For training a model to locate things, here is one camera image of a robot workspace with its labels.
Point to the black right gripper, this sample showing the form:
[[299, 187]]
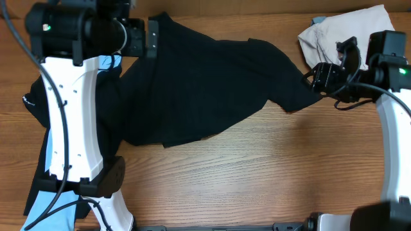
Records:
[[325, 78]]

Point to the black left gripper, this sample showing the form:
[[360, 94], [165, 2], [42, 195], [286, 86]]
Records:
[[153, 38]]

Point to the black t-shirt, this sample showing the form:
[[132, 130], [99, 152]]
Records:
[[198, 86], [108, 112]]

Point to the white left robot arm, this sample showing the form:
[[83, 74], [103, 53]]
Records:
[[67, 38]]

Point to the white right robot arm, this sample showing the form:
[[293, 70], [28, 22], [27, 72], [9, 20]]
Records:
[[386, 83]]

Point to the white folded garment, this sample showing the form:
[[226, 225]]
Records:
[[319, 41]]

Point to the black t-shirt under blue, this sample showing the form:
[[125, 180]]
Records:
[[108, 112]]

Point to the blue garment under white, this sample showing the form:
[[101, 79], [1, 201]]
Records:
[[317, 20]]

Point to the light blue t-shirt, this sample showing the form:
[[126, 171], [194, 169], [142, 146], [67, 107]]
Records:
[[71, 208]]

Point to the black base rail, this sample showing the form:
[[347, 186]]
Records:
[[274, 227]]

